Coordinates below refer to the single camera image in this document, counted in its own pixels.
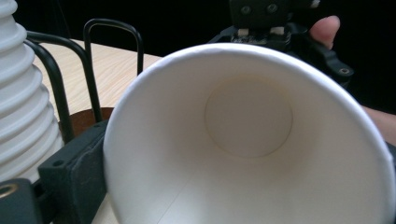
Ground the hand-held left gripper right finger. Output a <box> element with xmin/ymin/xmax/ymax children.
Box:
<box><xmin>385</xmin><ymin>141</ymin><xmax>396</xmax><ymax>183</ymax></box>

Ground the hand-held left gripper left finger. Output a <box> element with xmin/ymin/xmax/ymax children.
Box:
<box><xmin>36</xmin><ymin>119</ymin><xmax>109</xmax><ymax>224</ymax></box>

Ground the stack of white paper cups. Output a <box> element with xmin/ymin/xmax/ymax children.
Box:
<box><xmin>0</xmin><ymin>0</ymin><xmax>65</xmax><ymax>185</ymax></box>

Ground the black wire cup holder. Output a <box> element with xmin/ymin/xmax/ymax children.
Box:
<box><xmin>23</xmin><ymin>18</ymin><xmax>145</xmax><ymax>146</ymax></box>

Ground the white paper cup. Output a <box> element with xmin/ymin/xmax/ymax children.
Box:
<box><xmin>102</xmin><ymin>42</ymin><xmax>396</xmax><ymax>224</ymax></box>

